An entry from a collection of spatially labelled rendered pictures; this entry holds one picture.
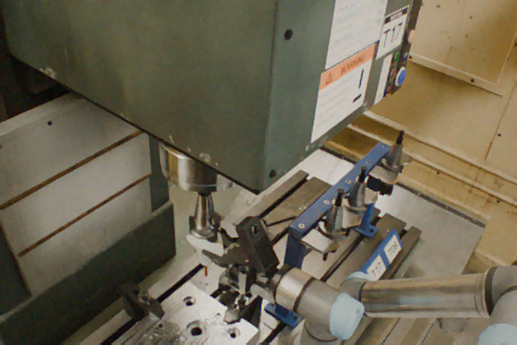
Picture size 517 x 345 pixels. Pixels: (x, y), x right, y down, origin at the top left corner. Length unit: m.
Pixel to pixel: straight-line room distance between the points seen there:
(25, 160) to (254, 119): 0.71
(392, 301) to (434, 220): 0.95
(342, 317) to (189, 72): 0.49
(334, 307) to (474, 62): 1.01
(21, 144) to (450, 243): 1.42
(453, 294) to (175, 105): 0.55
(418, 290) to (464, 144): 0.91
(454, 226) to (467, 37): 0.68
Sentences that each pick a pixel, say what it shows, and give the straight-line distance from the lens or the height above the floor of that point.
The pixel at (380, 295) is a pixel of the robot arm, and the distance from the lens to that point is 0.96.
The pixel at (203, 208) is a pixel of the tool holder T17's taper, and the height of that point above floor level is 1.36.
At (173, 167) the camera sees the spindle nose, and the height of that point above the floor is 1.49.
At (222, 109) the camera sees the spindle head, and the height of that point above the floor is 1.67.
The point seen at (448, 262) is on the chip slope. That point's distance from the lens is 1.80.
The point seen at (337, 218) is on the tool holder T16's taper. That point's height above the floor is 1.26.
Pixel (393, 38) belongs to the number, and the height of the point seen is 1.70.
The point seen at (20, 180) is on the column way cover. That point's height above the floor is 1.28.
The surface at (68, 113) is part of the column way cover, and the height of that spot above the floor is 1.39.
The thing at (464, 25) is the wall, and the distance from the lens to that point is 1.61.
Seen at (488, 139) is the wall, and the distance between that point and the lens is 1.71.
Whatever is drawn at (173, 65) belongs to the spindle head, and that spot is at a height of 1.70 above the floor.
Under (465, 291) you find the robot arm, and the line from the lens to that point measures 0.87.
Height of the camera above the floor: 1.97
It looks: 38 degrees down
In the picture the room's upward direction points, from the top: 5 degrees clockwise
